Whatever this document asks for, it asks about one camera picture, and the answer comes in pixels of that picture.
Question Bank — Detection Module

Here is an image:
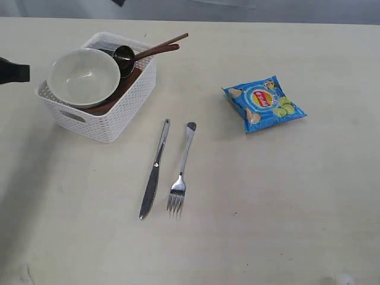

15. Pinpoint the white woven plastic basket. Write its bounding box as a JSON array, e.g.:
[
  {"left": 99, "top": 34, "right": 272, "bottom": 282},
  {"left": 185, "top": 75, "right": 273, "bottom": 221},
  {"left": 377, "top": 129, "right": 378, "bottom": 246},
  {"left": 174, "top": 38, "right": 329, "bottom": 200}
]
[{"left": 37, "top": 31, "right": 157, "bottom": 145}]

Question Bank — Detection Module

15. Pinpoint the dark object beyond table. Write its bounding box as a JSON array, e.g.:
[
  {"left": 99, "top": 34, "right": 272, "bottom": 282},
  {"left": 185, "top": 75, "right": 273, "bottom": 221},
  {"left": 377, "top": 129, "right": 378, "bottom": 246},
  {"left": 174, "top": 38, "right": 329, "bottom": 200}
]
[{"left": 112, "top": 0, "right": 126, "bottom": 7}]

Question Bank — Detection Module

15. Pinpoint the brown wooden spoon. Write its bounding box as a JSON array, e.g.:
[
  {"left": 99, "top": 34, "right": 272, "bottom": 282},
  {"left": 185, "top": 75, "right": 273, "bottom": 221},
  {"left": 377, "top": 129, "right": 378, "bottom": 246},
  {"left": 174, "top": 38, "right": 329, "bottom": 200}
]
[{"left": 134, "top": 44, "right": 179, "bottom": 61}]

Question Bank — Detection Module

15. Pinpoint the black metal cup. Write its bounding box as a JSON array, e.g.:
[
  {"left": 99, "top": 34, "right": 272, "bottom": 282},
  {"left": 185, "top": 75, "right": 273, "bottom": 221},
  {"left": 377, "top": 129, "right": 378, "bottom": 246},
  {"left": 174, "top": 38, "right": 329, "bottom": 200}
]
[{"left": 112, "top": 46, "right": 135, "bottom": 78}]

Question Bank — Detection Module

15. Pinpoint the blue potato chips bag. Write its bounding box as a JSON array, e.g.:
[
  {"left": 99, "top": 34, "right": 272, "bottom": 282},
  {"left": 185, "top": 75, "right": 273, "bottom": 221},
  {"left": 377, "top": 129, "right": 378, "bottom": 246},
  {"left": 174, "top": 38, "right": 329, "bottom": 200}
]
[{"left": 223, "top": 76, "right": 307, "bottom": 133}]

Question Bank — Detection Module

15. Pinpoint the silver table knife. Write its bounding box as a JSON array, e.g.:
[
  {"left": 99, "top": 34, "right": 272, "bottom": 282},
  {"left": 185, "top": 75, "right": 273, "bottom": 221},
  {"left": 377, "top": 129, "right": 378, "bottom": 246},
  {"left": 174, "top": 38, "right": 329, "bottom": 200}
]
[{"left": 139, "top": 119, "right": 170, "bottom": 219}]

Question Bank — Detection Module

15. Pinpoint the white ceramic bowl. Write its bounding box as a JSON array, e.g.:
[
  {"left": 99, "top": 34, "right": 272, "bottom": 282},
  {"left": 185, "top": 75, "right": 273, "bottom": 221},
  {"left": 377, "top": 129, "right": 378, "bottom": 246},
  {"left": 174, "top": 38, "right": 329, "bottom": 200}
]
[{"left": 46, "top": 48, "right": 121, "bottom": 109}]

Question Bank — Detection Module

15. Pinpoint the silver metal fork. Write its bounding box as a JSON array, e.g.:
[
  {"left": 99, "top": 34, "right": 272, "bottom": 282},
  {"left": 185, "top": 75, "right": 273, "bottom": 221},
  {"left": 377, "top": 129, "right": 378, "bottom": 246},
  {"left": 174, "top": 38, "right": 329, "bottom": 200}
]
[{"left": 166, "top": 122, "right": 197, "bottom": 216}]

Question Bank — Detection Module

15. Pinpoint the brown wooden plate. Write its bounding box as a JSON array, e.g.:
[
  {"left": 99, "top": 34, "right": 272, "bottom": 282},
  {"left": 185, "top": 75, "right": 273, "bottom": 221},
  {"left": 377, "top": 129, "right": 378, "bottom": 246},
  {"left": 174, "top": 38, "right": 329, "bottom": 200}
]
[{"left": 80, "top": 68, "right": 142, "bottom": 116}]

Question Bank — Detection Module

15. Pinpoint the brown wooden chopstick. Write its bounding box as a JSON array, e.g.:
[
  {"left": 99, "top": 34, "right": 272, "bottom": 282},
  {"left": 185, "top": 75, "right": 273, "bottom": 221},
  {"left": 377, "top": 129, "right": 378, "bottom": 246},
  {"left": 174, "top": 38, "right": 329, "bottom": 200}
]
[{"left": 138, "top": 33, "right": 189, "bottom": 55}]

